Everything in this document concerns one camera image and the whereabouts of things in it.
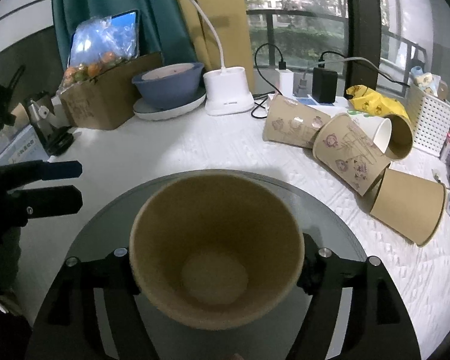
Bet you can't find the white paper cup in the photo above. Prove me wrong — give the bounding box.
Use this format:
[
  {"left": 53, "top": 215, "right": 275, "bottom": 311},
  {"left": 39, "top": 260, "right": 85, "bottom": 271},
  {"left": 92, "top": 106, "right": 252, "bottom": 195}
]
[{"left": 347, "top": 110, "right": 392, "bottom": 153}]

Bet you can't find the white woven basket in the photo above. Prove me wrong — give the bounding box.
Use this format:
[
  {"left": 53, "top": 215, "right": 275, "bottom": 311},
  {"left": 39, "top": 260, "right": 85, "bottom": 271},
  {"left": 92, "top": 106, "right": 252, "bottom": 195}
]
[{"left": 405, "top": 83, "right": 450, "bottom": 157}]

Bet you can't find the tablet screen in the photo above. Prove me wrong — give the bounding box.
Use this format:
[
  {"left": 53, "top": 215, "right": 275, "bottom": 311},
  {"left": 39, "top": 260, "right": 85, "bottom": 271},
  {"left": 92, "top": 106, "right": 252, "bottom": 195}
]
[{"left": 67, "top": 10, "right": 140, "bottom": 67}]

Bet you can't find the black power adapter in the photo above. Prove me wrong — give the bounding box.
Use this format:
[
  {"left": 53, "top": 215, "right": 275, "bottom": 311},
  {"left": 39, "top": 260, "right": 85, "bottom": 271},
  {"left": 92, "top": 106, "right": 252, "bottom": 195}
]
[{"left": 312, "top": 67, "right": 338, "bottom": 104}]

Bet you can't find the brown cup with drawings middle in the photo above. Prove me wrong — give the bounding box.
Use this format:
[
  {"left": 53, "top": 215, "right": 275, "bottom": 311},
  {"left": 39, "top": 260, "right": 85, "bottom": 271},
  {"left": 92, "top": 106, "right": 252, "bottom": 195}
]
[{"left": 312, "top": 113, "right": 391, "bottom": 196}]

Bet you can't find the brown cup behind white cup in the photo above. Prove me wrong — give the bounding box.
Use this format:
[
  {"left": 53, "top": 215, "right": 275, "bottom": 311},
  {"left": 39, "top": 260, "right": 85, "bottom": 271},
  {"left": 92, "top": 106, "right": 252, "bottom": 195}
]
[{"left": 384, "top": 114, "right": 414, "bottom": 161}]

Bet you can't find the white plate under bowl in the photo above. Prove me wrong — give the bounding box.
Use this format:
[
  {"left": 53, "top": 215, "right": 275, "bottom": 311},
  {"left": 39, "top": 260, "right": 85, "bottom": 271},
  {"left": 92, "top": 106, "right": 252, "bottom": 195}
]
[{"left": 132, "top": 85, "right": 207, "bottom": 121}]

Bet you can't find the bag of oranges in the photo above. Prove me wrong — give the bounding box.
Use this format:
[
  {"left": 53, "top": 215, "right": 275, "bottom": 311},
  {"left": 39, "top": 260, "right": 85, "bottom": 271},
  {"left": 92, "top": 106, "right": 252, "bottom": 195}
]
[{"left": 59, "top": 10, "right": 140, "bottom": 90}]

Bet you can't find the white charger plug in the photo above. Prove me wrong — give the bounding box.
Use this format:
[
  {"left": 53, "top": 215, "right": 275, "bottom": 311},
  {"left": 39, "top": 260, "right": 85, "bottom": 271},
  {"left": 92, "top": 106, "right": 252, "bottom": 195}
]
[{"left": 277, "top": 69, "right": 294, "bottom": 98}]

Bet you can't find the teal curtain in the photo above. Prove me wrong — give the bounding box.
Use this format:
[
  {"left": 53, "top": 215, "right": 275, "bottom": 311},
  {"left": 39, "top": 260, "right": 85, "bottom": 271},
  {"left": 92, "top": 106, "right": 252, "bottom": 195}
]
[{"left": 52, "top": 0, "right": 197, "bottom": 67}]

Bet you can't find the cardboard box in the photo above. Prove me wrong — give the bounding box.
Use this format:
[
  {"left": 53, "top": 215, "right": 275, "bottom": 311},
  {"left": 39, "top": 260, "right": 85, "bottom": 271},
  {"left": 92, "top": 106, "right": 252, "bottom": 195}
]
[{"left": 59, "top": 52, "right": 162, "bottom": 130}]

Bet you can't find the yellow plastic bag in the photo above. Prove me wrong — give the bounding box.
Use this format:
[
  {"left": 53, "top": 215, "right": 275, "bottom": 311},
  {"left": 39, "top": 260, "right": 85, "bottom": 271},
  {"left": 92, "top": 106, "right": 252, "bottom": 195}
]
[{"left": 345, "top": 85, "right": 410, "bottom": 124}]

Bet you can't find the yellow curtain left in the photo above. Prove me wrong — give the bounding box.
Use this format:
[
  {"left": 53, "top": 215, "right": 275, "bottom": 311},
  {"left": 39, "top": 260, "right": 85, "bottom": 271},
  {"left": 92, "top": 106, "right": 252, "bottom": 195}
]
[{"left": 178, "top": 0, "right": 255, "bottom": 90}]

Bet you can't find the blue cartoon box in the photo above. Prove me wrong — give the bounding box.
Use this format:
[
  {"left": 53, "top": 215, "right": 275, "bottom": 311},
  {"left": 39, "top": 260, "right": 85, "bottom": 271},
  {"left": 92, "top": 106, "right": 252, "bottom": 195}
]
[{"left": 0, "top": 125, "right": 49, "bottom": 167}]

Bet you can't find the pink bowl inside blue bowl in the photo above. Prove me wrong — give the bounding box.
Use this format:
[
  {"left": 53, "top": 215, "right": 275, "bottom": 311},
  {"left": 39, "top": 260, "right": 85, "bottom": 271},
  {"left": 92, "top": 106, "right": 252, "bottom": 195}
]
[{"left": 141, "top": 63, "right": 194, "bottom": 80}]

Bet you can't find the plain brown cup lying right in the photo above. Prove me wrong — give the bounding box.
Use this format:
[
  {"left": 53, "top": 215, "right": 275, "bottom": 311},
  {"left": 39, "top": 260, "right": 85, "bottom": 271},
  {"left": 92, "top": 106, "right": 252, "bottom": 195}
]
[{"left": 370, "top": 168, "right": 446, "bottom": 246}]

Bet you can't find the brown cup with drawings left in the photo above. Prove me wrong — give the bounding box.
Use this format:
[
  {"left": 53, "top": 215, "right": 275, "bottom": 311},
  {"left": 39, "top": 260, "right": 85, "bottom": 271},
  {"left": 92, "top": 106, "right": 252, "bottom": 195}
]
[{"left": 262, "top": 94, "right": 332, "bottom": 149}]

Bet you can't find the plain brown paper cup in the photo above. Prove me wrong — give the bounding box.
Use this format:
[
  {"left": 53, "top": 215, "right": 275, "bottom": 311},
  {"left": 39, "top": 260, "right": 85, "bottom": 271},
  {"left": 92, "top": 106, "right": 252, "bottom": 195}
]
[{"left": 129, "top": 171, "right": 305, "bottom": 331}]

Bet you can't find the brown cup with drawings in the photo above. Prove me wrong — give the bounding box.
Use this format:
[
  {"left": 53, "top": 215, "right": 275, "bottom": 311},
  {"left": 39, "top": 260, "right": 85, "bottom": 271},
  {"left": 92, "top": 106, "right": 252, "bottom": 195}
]
[
  {"left": 262, "top": 94, "right": 332, "bottom": 149},
  {"left": 312, "top": 113, "right": 391, "bottom": 196}
]

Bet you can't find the operator thumb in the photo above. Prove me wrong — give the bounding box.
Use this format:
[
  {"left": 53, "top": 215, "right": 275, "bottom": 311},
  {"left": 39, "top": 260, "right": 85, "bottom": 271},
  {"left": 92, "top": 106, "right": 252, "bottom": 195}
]
[{"left": 230, "top": 353, "right": 244, "bottom": 360}]

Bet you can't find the white desk lamp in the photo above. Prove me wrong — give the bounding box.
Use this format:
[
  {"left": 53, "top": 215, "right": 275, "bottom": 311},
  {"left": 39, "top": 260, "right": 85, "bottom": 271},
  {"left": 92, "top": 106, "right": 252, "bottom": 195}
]
[{"left": 189, "top": 0, "right": 254, "bottom": 116}]

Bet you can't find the round grey glass mat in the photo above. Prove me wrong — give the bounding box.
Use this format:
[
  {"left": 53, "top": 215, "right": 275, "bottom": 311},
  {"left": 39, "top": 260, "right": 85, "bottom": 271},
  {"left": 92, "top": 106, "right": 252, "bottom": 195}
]
[{"left": 67, "top": 172, "right": 367, "bottom": 359}]

